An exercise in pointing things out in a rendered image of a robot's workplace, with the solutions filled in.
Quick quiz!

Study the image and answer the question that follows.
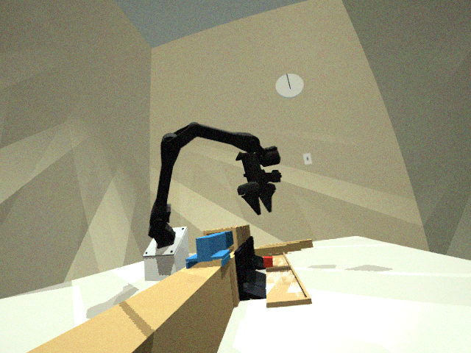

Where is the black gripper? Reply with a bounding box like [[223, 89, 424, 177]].
[[237, 166, 277, 215]]

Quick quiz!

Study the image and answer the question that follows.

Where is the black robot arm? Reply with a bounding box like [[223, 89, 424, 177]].
[[148, 122, 282, 249]]

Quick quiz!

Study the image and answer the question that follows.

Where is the red cube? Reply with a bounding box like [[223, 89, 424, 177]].
[[263, 257, 273, 268]]

